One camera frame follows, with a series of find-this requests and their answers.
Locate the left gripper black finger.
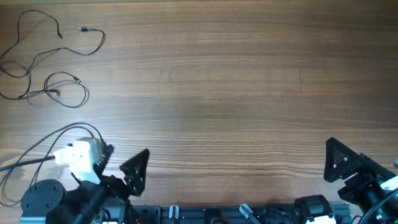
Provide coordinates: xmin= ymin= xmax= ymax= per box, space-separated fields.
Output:
xmin=119 ymin=149 xmax=150 ymax=197
xmin=93 ymin=145 xmax=114 ymax=176

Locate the black usb cable bundle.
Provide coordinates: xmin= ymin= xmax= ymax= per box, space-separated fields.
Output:
xmin=0 ymin=121 xmax=106 ymax=208

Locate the separated thin black usb cable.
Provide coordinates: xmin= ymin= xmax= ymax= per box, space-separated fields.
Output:
xmin=0 ymin=9 xmax=106 ymax=79

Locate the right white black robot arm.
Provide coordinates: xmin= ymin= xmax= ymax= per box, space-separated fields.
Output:
xmin=292 ymin=138 xmax=397 ymax=223

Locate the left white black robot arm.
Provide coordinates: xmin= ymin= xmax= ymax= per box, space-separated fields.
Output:
xmin=19 ymin=145 xmax=150 ymax=223

